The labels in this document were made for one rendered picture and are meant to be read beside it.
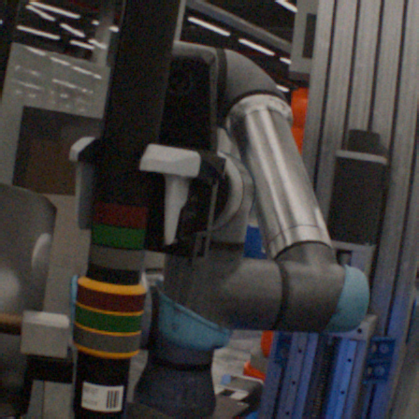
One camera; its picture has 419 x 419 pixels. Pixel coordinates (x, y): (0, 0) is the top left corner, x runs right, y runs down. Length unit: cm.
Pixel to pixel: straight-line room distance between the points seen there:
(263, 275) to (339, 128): 63
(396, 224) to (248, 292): 61
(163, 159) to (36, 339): 13
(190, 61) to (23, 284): 21
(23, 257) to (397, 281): 86
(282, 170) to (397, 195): 45
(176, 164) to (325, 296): 34
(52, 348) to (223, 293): 29
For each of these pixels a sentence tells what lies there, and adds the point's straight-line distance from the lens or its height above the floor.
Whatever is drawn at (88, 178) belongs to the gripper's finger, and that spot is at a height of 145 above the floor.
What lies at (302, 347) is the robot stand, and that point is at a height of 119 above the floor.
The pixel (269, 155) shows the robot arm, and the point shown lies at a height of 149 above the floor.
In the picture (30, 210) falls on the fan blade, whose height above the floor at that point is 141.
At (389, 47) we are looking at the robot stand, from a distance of 130.
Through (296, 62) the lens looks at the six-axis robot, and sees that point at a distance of 439.
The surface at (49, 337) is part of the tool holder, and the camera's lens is 43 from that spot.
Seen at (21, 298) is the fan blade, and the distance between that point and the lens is 51.
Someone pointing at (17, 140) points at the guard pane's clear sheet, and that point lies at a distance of 151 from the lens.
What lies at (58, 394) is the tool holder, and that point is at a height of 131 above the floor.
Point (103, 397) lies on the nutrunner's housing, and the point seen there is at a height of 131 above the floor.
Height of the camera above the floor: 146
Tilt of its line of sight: 3 degrees down
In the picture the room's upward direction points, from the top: 8 degrees clockwise
